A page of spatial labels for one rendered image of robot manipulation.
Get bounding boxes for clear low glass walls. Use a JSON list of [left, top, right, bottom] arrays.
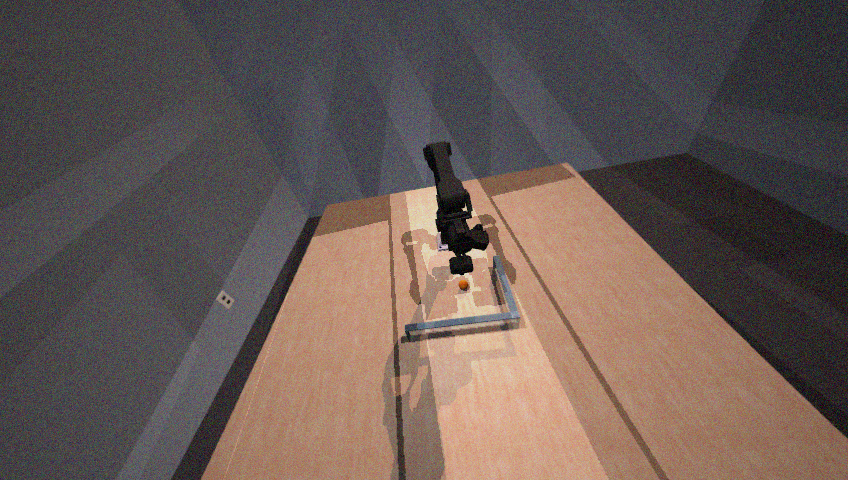
[[406, 258, 520, 341]]

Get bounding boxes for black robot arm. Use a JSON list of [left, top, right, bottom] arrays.
[[423, 141, 490, 254]]

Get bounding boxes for grey l-shaped wall top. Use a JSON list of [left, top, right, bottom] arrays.
[[405, 255, 520, 341]]

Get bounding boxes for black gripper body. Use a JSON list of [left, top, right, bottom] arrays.
[[445, 230, 473, 275]]

